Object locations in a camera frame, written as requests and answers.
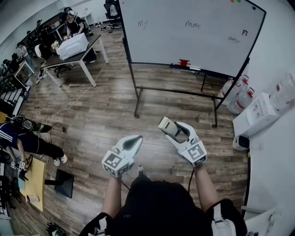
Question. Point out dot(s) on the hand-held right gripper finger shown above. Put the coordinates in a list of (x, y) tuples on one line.
[(189, 131), (173, 140)]

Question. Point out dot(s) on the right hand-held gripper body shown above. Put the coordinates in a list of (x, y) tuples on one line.
[(194, 153)]

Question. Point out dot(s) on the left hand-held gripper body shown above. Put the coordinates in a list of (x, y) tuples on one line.
[(116, 161)]

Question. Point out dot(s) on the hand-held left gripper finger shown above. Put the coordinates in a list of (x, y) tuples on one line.
[(136, 149), (122, 141)]

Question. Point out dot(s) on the beige block eraser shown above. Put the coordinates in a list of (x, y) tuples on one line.
[(169, 126)]

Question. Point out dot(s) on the white whiteboard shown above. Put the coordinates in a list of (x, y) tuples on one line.
[(184, 43)]

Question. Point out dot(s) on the person's right forearm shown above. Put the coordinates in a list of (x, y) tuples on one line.
[(206, 190)]

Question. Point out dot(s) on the person's left forearm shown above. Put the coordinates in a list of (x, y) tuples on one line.
[(113, 196)]

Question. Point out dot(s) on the red holder on whiteboard tray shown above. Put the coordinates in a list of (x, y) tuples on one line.
[(183, 62)]

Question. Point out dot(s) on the person's shoe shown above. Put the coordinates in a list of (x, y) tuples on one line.
[(139, 169)]

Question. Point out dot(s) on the small white desktop device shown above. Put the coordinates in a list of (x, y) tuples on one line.
[(241, 142)]

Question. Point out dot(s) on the clear water jug red cap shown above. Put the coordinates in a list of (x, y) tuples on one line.
[(241, 101), (227, 92), (243, 81)]

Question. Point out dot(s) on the person's black shirt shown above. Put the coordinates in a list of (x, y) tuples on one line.
[(159, 207)]

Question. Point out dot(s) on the white marker pen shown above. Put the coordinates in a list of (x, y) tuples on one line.
[(195, 68)]

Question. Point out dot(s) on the white cardboard box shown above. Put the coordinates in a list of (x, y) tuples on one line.
[(255, 115)]

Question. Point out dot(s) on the yellow wooden table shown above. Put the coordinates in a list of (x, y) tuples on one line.
[(34, 182)]

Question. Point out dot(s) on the black green headset gear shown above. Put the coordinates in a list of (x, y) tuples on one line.
[(54, 229)]

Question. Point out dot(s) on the black swivel chair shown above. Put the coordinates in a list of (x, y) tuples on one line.
[(61, 68)]

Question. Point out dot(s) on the dark table with white legs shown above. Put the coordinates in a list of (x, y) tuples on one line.
[(73, 58)]

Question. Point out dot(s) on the pack of clear plastic bottles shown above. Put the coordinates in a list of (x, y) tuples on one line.
[(282, 90)]

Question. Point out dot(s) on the white microwave oven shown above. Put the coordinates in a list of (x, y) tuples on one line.
[(72, 46)]

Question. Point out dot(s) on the bouquet of pale flowers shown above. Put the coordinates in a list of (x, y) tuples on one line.
[(54, 44)]

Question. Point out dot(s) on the black office chair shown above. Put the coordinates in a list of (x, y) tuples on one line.
[(111, 9)]

